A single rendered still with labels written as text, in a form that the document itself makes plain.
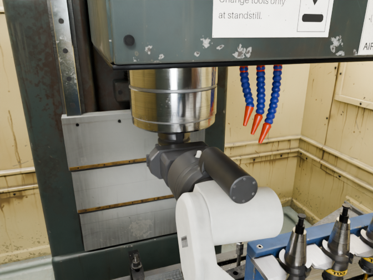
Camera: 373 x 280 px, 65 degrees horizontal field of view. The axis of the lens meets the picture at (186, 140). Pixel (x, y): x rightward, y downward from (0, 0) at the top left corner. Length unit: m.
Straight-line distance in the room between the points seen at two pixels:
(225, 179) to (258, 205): 0.06
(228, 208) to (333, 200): 1.42
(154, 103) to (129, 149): 0.55
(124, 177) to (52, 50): 0.46
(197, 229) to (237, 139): 1.31
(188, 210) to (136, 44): 0.18
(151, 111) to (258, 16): 0.22
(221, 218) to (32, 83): 0.79
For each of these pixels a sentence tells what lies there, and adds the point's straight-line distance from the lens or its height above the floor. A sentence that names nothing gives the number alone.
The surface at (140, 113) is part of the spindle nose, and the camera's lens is 0.50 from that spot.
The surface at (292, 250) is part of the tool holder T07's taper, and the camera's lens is 0.65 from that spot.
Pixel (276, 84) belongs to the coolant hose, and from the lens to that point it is 0.58.
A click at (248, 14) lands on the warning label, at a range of 0.36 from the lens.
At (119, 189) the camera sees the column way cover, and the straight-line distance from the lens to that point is 1.08.
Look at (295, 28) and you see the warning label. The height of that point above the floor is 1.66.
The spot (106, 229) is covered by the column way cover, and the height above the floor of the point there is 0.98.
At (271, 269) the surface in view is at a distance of 0.66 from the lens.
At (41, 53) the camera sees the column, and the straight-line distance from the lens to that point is 1.00.
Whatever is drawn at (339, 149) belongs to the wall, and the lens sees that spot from 1.65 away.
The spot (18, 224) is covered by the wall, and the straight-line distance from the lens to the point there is 1.63.
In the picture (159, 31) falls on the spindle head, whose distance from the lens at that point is 0.32.
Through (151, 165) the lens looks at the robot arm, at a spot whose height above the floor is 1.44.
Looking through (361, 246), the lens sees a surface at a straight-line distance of 0.79.
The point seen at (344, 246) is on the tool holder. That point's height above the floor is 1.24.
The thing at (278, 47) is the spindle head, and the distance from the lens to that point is 0.38.
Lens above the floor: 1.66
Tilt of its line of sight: 20 degrees down
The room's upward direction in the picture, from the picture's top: straight up
